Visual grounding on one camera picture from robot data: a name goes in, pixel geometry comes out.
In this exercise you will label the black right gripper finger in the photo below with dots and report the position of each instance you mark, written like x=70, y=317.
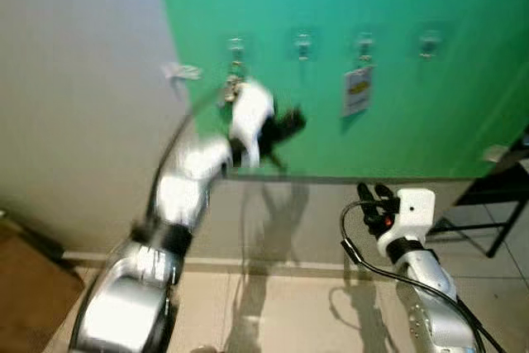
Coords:
x=385, y=193
x=364, y=194

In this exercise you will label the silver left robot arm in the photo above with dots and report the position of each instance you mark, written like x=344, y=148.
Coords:
x=132, y=303

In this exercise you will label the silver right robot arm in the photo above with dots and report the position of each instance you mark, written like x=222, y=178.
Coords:
x=430, y=287

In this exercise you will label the large green hook board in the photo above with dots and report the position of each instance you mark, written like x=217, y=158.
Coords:
x=397, y=146

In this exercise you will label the clear adhesive metal hook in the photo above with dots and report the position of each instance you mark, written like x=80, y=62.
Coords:
x=236, y=45
x=364, y=45
x=303, y=45
x=429, y=43

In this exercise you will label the white yellow card tag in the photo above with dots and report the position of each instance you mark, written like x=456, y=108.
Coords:
x=357, y=93

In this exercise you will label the clear crumpled tape strip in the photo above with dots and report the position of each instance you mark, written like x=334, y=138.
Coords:
x=182, y=71

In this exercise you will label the white tape piece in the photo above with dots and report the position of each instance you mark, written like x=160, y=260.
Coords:
x=496, y=154

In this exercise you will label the brown cardboard box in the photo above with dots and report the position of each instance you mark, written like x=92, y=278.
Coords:
x=33, y=295

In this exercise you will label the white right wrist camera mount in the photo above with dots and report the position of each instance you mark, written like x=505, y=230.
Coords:
x=413, y=208

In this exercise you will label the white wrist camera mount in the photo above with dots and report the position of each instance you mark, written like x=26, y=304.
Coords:
x=413, y=208
x=252, y=113

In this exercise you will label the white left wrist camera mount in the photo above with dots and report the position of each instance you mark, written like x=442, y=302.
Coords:
x=252, y=113

